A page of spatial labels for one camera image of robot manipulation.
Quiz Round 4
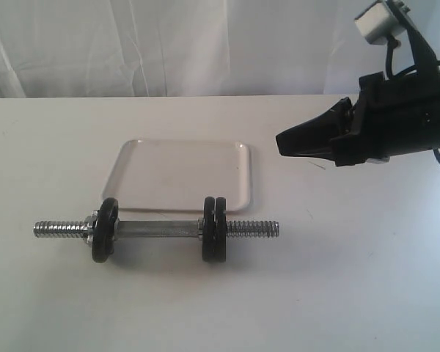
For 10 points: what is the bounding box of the chrome collar nut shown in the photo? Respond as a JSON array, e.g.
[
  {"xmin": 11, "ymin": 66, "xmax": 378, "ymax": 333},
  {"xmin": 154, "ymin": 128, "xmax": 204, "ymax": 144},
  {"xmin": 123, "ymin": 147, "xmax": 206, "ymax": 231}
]
[{"xmin": 84, "ymin": 210, "xmax": 99, "ymax": 246}]

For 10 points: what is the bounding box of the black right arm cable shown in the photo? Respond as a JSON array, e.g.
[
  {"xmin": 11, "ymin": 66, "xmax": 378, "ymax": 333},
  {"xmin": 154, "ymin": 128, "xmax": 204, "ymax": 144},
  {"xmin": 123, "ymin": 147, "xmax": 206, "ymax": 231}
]
[{"xmin": 384, "ymin": 34, "xmax": 440, "ymax": 175}]

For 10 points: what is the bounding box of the chrome threaded dumbbell bar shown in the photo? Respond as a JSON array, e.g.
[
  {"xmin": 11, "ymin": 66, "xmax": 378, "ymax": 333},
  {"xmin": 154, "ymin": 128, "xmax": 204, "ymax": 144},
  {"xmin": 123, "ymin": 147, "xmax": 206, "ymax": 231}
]
[{"xmin": 33, "ymin": 219, "xmax": 280, "ymax": 239}]

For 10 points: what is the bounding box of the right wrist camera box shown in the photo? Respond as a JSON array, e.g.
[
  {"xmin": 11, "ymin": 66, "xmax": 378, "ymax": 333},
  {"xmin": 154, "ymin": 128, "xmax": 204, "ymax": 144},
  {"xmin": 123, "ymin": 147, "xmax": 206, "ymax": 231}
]
[{"xmin": 354, "ymin": 1, "xmax": 411, "ymax": 45}]

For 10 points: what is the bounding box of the mounted black weight plate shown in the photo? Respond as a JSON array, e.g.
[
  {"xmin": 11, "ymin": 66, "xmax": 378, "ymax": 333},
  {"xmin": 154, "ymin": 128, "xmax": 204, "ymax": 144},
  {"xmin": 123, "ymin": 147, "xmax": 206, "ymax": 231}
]
[
  {"xmin": 202, "ymin": 197, "xmax": 215, "ymax": 263},
  {"xmin": 92, "ymin": 197, "xmax": 119, "ymax": 263}
]

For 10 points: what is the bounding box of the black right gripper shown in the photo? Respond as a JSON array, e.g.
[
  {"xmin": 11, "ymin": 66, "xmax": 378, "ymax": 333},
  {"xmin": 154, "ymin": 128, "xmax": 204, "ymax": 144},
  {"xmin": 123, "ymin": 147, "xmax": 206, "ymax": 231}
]
[{"xmin": 276, "ymin": 73, "xmax": 440, "ymax": 166}]

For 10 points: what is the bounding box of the white rectangular tray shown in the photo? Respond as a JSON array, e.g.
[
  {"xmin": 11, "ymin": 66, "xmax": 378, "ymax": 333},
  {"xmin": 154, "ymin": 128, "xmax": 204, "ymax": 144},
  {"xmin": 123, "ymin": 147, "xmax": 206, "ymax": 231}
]
[{"xmin": 101, "ymin": 139, "xmax": 252, "ymax": 212}]

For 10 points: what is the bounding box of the white backdrop curtain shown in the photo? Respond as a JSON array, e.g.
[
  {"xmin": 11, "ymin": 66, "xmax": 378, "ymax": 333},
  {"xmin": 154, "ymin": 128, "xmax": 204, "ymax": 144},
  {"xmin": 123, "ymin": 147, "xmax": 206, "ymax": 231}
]
[{"xmin": 0, "ymin": 0, "xmax": 440, "ymax": 99}]

